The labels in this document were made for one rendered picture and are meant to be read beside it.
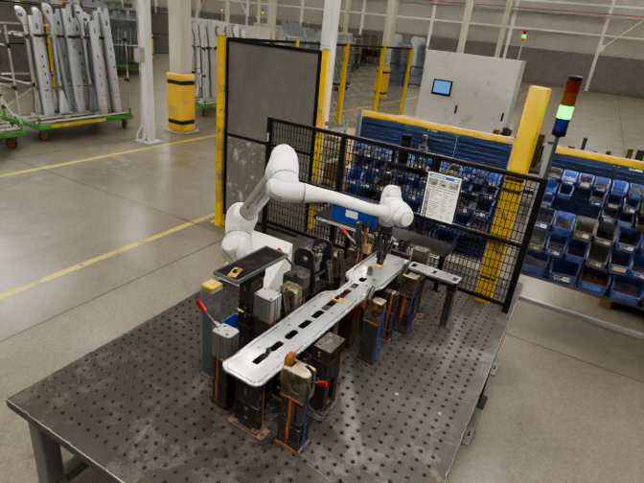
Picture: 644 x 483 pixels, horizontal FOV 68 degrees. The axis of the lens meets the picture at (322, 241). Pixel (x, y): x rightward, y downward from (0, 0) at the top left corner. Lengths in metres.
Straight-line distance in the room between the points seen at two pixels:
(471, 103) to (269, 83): 4.91
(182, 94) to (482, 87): 5.45
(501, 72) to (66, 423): 8.04
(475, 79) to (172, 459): 7.97
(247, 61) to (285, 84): 0.48
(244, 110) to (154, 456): 3.75
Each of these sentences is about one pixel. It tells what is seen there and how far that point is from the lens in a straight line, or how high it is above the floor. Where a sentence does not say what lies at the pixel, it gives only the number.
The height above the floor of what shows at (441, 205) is 1.25.
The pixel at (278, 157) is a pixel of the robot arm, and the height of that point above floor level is 1.56.
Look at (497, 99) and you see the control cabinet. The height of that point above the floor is 1.37.
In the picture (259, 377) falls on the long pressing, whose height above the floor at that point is 1.00.
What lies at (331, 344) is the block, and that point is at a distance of 1.95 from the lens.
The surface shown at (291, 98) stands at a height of 1.54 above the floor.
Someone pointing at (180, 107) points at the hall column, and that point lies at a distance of 9.92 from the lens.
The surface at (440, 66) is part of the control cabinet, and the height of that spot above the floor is 1.76.
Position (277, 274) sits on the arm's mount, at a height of 0.81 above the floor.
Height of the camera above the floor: 2.17
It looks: 24 degrees down
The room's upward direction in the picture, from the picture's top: 6 degrees clockwise
